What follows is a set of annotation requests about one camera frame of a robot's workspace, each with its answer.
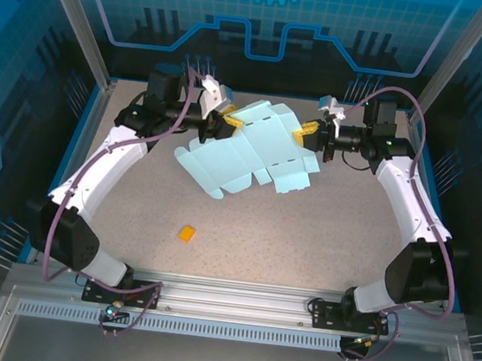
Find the purple cable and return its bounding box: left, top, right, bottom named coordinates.
left=35, top=51, right=211, bottom=344
left=316, top=81, right=473, bottom=361

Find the aluminium frame post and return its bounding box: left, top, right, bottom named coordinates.
left=20, top=0, right=128, bottom=94
left=405, top=0, right=482, bottom=136

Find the small cable connector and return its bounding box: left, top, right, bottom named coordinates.
left=341, top=331, right=382, bottom=353
left=98, top=299, right=131, bottom=325

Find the light blue paper box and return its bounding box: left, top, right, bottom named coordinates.
left=168, top=90, right=328, bottom=211

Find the orange toy brick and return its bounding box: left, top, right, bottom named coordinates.
left=176, top=224, right=197, bottom=244

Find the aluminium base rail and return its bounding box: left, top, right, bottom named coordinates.
left=8, top=253, right=470, bottom=346

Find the black mounting plate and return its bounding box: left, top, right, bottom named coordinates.
left=305, top=298, right=393, bottom=338
left=80, top=274, right=164, bottom=312

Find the white slotted cable duct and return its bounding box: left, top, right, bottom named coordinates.
left=15, top=299, right=344, bottom=355

